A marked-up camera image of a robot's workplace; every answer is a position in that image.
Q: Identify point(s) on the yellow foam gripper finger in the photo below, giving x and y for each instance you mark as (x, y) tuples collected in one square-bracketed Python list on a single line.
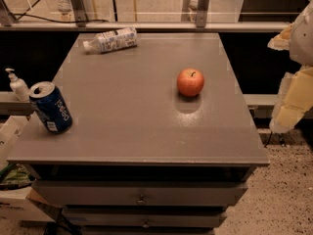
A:
[(295, 98), (282, 40)]

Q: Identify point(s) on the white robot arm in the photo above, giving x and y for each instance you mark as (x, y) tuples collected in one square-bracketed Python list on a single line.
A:
[(301, 41)]

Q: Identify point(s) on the red apple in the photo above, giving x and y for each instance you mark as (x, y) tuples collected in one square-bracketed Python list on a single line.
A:
[(190, 82)]

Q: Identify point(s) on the white plastic bottle lying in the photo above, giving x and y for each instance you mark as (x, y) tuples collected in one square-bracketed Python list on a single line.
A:
[(113, 40)]

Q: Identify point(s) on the grey drawer cabinet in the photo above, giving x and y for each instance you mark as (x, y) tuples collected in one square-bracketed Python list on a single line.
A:
[(131, 124)]

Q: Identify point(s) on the blue Pepsi can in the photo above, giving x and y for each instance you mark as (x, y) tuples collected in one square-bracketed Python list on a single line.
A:
[(48, 102)]

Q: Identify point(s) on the lower grey drawer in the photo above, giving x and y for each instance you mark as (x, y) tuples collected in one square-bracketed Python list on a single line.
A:
[(146, 217)]

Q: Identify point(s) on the grey drawer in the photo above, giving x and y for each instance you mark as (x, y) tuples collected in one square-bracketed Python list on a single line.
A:
[(187, 194), (146, 217)]

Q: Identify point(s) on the upper grey drawer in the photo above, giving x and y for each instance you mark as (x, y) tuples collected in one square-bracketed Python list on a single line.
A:
[(187, 194)]

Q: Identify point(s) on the white pump dispenser bottle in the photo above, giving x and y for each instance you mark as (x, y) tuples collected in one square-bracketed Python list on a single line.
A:
[(18, 85)]

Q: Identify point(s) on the white cardboard box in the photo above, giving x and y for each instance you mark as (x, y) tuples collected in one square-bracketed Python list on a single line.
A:
[(14, 203)]

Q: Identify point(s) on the metal railing frame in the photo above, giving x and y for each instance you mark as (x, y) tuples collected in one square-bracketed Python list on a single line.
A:
[(150, 15)]

